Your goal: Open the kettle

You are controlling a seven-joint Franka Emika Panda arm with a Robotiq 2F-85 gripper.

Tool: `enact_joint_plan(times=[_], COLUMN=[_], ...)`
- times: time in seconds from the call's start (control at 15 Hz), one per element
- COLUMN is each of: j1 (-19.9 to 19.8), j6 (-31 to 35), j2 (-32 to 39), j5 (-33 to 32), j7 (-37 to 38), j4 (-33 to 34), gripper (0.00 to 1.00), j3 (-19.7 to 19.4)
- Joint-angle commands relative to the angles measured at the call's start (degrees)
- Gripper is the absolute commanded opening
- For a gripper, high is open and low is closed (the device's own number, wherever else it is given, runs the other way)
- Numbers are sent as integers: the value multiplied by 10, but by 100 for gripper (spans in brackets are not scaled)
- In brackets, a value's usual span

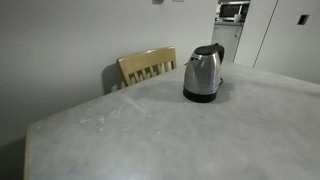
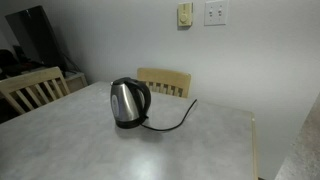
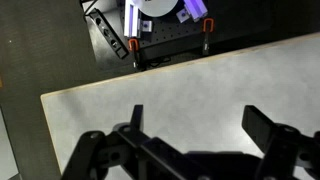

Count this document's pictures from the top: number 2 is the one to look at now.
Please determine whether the stainless steel electric kettle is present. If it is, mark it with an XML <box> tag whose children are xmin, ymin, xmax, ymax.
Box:
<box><xmin>109</xmin><ymin>76</ymin><xmax>152</xmax><ymax>125</ymax></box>

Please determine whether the black kettle power base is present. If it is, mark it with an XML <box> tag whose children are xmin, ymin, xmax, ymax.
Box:
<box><xmin>114</xmin><ymin>115</ymin><xmax>149</xmax><ymax>130</ymax></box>

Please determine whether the light wood chair curved backrest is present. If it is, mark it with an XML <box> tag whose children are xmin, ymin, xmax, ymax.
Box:
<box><xmin>136</xmin><ymin>67</ymin><xmax>192</xmax><ymax>99</ymax></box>

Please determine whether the light wood side cabinet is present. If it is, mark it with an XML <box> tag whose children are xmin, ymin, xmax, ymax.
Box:
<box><xmin>63</xmin><ymin>71</ymin><xmax>89</xmax><ymax>94</ymax></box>

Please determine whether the light wood chair slatted back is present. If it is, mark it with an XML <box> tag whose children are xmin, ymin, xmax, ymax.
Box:
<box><xmin>0</xmin><ymin>66</ymin><xmax>72</xmax><ymax>116</ymax></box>

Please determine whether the dark flat screen monitor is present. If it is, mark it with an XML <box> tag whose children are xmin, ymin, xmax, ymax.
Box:
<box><xmin>4</xmin><ymin>4</ymin><xmax>67</xmax><ymax>72</ymax></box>

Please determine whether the black bulky item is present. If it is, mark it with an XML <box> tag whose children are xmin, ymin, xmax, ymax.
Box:
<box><xmin>0</xmin><ymin>48</ymin><xmax>22</xmax><ymax>80</ymax></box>

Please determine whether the grey speckled countertop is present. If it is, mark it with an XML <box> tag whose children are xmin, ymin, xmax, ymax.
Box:
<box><xmin>274</xmin><ymin>93</ymin><xmax>320</xmax><ymax>180</ymax></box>

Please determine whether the black kettle power cord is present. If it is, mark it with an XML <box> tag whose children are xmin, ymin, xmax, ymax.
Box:
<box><xmin>141</xmin><ymin>98</ymin><xmax>199</xmax><ymax>132</ymax></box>

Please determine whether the beige wall thermostat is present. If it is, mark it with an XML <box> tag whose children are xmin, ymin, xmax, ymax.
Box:
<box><xmin>177</xmin><ymin>2</ymin><xmax>194</xmax><ymax>28</ymax></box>

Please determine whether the white light switch plate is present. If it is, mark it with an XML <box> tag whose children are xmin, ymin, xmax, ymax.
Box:
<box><xmin>203</xmin><ymin>0</ymin><xmax>230</xmax><ymax>27</ymax></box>

